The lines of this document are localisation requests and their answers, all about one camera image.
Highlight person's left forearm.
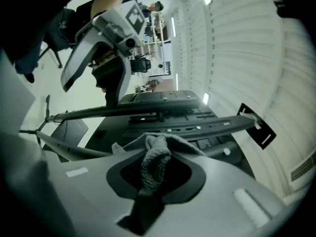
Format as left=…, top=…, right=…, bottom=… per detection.
left=90, top=0, right=124, bottom=20

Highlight ceiling vent grille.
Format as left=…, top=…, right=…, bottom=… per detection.
left=290, top=149, right=316, bottom=183

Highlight grey cloth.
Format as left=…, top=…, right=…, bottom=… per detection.
left=112, top=131, right=207, bottom=195

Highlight white board panel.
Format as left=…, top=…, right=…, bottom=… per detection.
left=0, top=49, right=37, bottom=136

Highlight black mesh office chair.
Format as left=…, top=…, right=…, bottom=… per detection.
left=130, top=58, right=152, bottom=74

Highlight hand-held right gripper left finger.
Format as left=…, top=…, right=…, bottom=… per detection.
left=45, top=149, right=149, bottom=237

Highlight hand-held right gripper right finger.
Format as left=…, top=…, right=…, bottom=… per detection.
left=138, top=150, right=286, bottom=237

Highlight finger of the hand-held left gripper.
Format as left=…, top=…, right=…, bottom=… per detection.
left=61, top=39, right=100, bottom=93
left=91, top=54, right=135, bottom=108

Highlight white shelf unit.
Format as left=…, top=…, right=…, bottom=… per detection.
left=134, top=10, right=171, bottom=59

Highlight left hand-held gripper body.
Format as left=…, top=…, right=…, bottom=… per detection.
left=90, top=0, right=149, bottom=57

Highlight person's blue trousers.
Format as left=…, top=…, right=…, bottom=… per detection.
left=14, top=42, right=42, bottom=76

